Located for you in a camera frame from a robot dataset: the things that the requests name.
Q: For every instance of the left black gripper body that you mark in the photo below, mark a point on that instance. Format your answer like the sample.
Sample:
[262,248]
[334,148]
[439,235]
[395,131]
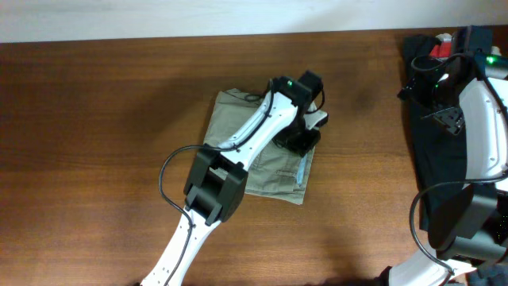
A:
[298,137]

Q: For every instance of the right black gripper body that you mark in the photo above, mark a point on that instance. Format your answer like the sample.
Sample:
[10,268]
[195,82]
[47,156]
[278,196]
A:
[429,94]

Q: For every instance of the khaki shorts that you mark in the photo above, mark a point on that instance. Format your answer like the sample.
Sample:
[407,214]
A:
[276,172]

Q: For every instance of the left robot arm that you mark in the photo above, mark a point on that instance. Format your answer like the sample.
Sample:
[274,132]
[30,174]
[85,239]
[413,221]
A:
[218,176]

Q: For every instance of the red and white garment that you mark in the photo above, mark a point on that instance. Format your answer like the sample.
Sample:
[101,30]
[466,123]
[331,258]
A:
[444,49]

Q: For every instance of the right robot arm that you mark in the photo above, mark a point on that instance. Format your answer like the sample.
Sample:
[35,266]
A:
[469,231]

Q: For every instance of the blue jeans garment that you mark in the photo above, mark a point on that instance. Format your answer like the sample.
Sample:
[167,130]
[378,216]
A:
[496,275]

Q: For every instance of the black garment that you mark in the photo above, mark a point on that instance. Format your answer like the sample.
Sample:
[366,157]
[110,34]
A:
[438,156]

